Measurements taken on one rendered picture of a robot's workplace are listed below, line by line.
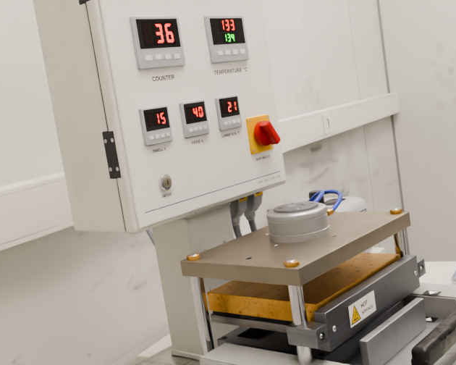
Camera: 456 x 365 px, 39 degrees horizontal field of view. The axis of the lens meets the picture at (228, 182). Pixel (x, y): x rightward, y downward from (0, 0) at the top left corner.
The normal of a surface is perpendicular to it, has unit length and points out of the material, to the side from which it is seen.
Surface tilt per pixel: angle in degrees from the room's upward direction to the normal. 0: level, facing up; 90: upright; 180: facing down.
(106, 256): 90
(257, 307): 90
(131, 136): 90
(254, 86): 90
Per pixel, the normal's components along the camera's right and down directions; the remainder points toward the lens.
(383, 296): 0.75, -0.04
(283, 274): -0.65, 0.19
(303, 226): 0.03, 0.12
